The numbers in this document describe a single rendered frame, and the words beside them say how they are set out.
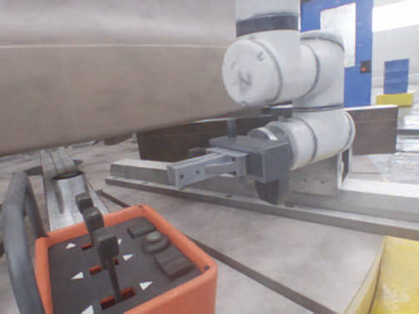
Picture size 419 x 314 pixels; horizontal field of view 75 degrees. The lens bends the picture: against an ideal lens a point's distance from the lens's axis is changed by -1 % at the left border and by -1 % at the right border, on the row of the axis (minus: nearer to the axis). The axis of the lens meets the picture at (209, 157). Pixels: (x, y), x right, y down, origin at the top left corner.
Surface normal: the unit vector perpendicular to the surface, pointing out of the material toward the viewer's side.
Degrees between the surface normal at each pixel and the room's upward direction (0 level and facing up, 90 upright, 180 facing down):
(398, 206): 71
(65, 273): 0
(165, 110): 90
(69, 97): 90
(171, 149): 90
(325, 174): 90
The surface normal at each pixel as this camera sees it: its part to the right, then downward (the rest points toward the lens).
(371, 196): -0.58, -0.07
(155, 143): -0.22, 0.25
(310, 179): -0.57, 0.25
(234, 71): -0.76, 0.25
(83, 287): -0.11, -0.97
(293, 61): 0.63, 0.15
